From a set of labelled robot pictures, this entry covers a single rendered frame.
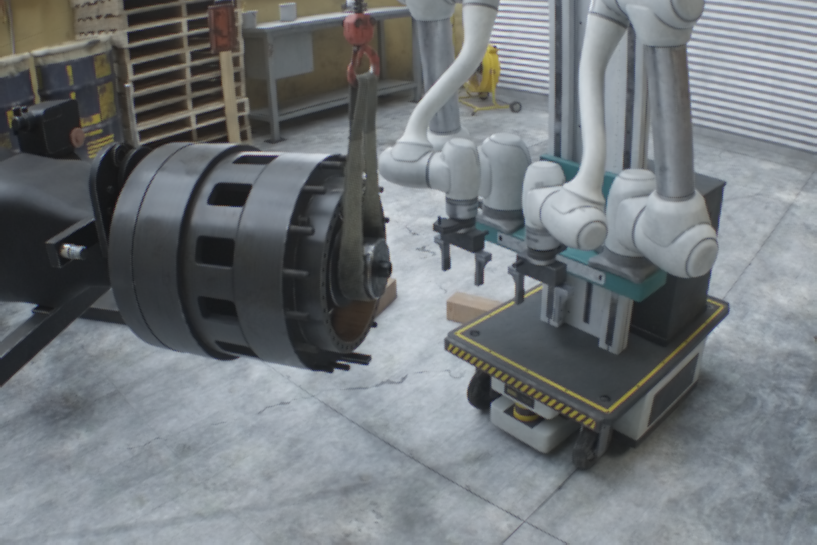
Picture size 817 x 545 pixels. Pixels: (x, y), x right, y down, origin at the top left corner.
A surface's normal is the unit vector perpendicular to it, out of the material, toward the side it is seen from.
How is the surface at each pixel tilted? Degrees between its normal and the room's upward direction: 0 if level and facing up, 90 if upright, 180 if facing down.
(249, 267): 68
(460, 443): 0
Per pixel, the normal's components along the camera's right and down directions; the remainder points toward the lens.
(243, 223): -0.22, -0.28
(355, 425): -0.03, -0.90
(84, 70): 0.68, 0.29
